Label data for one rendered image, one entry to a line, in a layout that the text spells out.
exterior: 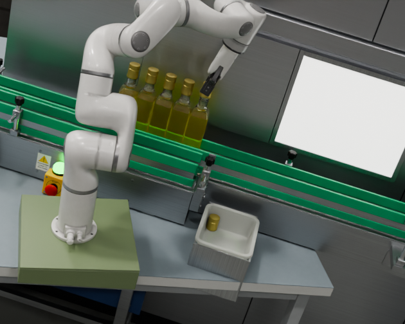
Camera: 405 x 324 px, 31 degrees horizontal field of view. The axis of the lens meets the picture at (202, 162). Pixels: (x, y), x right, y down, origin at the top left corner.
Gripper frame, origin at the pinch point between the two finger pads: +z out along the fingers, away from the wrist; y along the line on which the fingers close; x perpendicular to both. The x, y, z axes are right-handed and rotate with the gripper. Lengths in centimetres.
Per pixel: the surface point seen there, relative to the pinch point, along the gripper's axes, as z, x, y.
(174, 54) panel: 1.9, -14.0, -12.3
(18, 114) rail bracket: 33, -45, 16
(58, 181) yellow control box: 43, -24, 22
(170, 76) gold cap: 3.3, -11.5, 1.3
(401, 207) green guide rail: 3, 73, -3
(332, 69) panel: -20.9, 30.3, -12.4
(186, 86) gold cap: 3.3, -5.8, 1.3
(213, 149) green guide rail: 19.5, 12.2, -3.5
